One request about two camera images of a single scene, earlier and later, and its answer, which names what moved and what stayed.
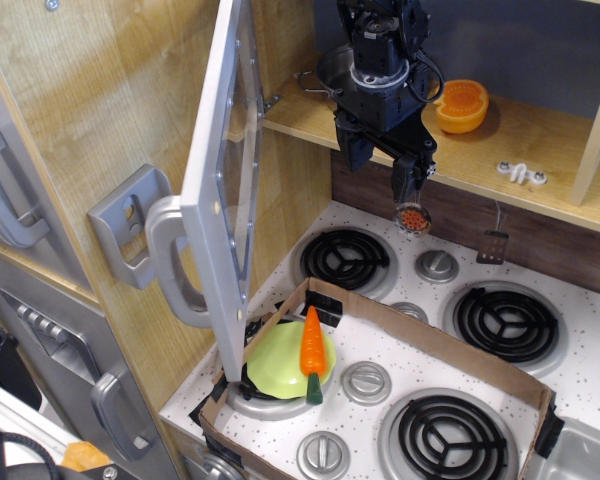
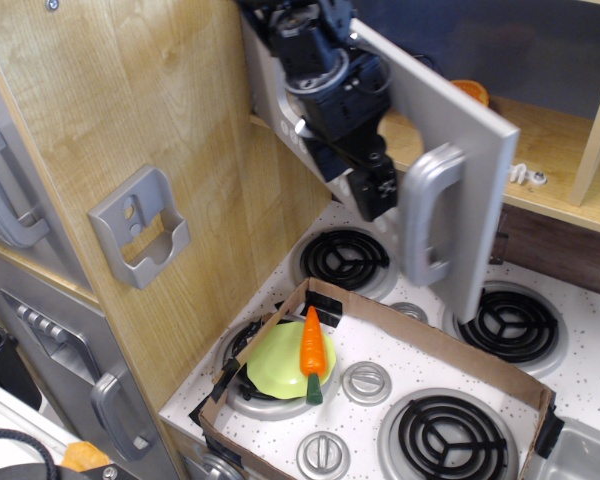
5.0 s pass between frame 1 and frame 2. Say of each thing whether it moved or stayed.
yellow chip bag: stayed
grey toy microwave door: moved
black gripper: moved
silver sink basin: stayed
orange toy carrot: stayed
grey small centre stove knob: stayed
